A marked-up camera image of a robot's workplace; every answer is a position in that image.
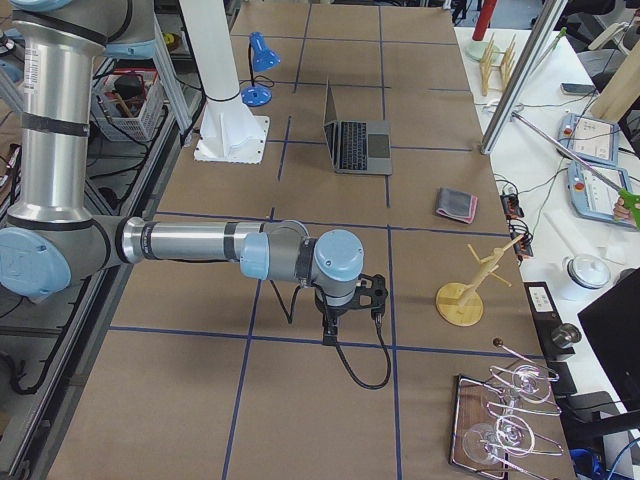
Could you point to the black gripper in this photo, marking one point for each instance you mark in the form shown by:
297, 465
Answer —
332, 316

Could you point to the grey laptop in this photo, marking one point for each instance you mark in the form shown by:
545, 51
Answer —
356, 147

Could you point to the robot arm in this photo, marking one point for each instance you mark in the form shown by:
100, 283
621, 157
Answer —
51, 239

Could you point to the wooden mug tree stand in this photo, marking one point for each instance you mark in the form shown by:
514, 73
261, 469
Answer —
460, 304

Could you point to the grey folded cloth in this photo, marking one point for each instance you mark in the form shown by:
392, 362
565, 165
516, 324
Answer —
456, 205

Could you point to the wine glass rack tray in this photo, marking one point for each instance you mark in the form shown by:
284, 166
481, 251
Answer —
492, 419

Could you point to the white kettle pot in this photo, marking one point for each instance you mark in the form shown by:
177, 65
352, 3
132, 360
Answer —
582, 274

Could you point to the teach pendant near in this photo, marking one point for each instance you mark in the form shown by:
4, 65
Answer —
592, 198

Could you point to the teach pendant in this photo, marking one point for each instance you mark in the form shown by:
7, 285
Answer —
593, 140
592, 198

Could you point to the black monitor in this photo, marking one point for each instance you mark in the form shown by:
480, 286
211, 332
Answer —
611, 325

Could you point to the wooden dish rack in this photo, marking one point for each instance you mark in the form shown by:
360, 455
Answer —
503, 65

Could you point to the blue desk lamp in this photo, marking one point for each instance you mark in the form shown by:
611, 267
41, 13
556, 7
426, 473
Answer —
261, 58

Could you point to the pale green plate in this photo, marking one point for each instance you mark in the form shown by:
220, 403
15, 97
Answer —
477, 50

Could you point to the teach pendant far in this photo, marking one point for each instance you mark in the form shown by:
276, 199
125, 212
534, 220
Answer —
593, 140

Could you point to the smartphone on desk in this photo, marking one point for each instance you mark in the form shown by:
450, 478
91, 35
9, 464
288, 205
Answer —
575, 89

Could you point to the red cylinder cup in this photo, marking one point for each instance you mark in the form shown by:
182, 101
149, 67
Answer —
483, 22

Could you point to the white plastic basket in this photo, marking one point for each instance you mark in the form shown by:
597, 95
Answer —
126, 104

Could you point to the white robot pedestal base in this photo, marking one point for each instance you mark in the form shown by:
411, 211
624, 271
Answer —
229, 131

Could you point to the aluminium frame post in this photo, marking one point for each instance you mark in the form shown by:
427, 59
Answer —
531, 52

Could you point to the metal reacher stick green handle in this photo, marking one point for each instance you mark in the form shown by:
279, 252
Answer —
630, 200

